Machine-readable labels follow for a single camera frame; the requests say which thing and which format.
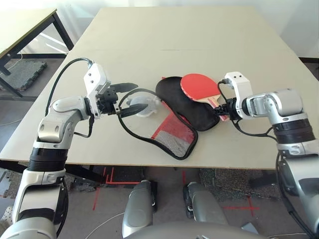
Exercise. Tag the black red paddle case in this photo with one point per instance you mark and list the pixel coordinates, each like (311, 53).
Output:
(194, 117)

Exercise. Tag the small grey floor box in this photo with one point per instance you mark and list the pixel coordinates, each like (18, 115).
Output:
(249, 227)

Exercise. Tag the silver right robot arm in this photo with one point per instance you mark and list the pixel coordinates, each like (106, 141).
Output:
(281, 107)

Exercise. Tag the black-framed side table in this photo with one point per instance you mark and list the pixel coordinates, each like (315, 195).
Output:
(22, 25)

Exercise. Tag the silver robot leg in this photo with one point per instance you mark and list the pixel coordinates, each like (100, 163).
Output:
(207, 206)
(138, 209)

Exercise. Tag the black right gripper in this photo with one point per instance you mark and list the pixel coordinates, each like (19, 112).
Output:
(230, 109)

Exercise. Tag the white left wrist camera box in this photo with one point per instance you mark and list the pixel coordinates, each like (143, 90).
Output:
(96, 77)

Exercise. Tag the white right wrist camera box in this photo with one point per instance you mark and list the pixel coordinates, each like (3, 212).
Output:
(240, 84)

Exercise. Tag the silver left robot leg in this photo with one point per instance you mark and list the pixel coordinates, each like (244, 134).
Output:
(138, 209)

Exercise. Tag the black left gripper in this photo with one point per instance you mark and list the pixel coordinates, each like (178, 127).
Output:
(108, 102)

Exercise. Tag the silver right robot leg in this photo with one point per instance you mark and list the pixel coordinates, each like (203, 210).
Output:
(207, 206)

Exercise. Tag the grey foam floor mat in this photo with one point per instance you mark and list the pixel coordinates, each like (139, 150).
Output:
(22, 73)

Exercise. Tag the red ping-pong paddle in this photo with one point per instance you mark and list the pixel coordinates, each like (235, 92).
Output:
(198, 84)

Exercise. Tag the grey robot torso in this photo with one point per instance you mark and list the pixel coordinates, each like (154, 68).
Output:
(189, 231)

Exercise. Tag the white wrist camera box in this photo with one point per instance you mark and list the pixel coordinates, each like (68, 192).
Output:
(96, 77)
(240, 84)

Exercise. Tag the dark speckled floor mat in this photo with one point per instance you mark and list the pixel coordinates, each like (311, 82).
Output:
(224, 181)

